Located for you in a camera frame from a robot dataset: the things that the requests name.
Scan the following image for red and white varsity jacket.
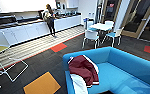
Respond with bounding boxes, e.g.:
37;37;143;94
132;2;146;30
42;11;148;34
67;54;101;94

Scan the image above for grey waste bin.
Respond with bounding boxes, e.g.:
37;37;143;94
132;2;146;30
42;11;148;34
83;17;92;31

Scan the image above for white square table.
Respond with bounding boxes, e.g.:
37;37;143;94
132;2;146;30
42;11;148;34
89;22;114;33

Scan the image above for person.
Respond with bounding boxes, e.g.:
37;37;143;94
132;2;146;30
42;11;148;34
42;3;58;38

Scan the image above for narrow wooden glass door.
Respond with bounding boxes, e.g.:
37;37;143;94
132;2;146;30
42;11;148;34
101;0;123;24

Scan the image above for white kitchen counter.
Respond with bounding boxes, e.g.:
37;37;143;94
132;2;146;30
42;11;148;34
0;14;83;48

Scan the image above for blue sofa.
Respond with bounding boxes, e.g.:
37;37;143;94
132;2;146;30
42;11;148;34
62;46;150;94

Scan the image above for white upper cabinets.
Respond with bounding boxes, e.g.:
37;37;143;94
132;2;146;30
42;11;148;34
0;0;80;15

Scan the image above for wide wooden glass door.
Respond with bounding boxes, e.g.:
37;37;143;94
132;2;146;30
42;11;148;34
121;0;150;40

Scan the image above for black microwave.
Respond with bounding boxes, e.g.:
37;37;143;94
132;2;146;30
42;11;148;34
0;14;19;27

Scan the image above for dark wall dispenser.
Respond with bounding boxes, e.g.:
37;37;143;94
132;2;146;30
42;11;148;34
54;0;63;11

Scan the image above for yellow wire-leg chair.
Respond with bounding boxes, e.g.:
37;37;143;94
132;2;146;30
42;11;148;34
0;44;31;83

